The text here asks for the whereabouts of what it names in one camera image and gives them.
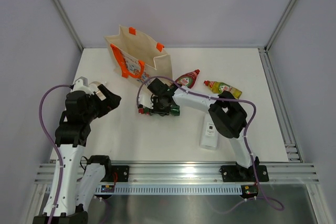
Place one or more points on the right small circuit board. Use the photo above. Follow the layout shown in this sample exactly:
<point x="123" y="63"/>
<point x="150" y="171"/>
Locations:
<point x="249" y="191"/>

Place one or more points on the corner aluminium post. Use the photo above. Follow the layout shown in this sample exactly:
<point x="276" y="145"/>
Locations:
<point x="68" y="24"/>
<point x="281" y="22"/>

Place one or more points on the white slotted cable duct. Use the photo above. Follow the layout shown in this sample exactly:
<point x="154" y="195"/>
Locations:
<point x="173" y="190"/>

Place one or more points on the clear liquid soap bottle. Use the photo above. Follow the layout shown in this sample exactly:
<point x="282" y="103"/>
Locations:
<point x="95" y="92"/>

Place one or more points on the small circuit board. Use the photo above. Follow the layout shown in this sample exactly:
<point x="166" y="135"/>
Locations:
<point x="108" y="189"/>
<point x="249" y="191"/>

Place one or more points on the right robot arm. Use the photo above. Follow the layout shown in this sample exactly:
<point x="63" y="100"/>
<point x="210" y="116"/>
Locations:
<point x="227" y="115"/>

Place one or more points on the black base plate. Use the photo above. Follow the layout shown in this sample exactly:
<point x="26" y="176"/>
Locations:
<point x="236" y="173"/>
<point x="117" y="173"/>

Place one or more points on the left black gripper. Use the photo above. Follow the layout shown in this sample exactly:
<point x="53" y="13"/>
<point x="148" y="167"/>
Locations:
<point x="111" y="102"/>

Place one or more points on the aluminium mounting rail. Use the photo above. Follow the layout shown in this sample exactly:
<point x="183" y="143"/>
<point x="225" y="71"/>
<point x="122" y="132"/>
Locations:
<point x="203" y="173"/>

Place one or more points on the left corner aluminium post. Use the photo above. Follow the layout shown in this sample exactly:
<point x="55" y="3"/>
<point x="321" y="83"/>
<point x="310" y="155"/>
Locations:
<point x="68" y="24"/>

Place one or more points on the red dish soap bottle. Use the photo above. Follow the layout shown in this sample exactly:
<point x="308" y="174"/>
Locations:
<point x="188" y="79"/>

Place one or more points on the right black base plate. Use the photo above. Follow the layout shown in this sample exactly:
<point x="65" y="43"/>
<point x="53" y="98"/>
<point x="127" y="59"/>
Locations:
<point x="236" y="173"/>

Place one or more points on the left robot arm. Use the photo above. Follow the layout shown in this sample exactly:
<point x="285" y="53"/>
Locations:
<point x="70" y="197"/>

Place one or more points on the cream canvas tote bag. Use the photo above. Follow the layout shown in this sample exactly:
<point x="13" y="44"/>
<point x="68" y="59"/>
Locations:
<point x="137" y="56"/>

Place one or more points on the green dish soap bottle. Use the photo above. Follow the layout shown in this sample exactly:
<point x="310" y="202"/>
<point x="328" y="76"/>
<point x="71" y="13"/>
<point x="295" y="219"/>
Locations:
<point x="173" y="111"/>

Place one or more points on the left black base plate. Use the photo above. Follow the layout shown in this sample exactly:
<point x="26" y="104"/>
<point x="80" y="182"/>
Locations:
<point x="117" y="173"/>

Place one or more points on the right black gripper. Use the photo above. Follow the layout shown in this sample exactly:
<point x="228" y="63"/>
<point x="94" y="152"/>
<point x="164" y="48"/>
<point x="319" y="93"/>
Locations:
<point x="156" y="110"/>

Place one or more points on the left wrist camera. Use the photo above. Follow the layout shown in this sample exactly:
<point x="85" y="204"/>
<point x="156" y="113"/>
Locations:
<point x="82" y="84"/>

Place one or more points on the left small circuit board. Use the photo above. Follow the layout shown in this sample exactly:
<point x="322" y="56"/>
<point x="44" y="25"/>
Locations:
<point x="108" y="189"/>

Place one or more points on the white rectangular bottle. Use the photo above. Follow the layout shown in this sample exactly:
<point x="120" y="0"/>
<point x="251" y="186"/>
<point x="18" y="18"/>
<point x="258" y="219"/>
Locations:
<point x="209" y="134"/>

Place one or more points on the yellow dish soap bottle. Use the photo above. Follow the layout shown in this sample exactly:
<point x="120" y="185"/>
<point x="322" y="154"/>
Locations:
<point x="220" y="87"/>

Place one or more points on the right corner aluminium post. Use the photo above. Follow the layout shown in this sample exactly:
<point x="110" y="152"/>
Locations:
<point x="281" y="22"/>

